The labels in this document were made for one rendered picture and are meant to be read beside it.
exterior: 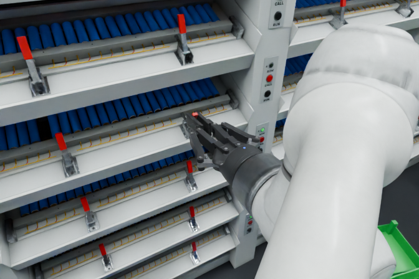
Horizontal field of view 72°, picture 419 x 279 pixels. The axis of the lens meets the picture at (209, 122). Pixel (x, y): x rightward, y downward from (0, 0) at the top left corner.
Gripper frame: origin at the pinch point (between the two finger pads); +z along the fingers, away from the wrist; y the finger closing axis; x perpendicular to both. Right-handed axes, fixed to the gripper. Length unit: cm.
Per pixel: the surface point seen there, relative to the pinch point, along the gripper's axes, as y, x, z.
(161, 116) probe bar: -5.2, -0.9, 10.2
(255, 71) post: 16.6, 7.5, 2.8
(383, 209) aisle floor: 95, -80, 7
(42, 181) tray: -32.1, -5.9, 6.2
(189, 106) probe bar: 2.5, -0.7, 10.5
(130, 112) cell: -11.4, 0.5, 13.4
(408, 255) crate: 83, -82, -14
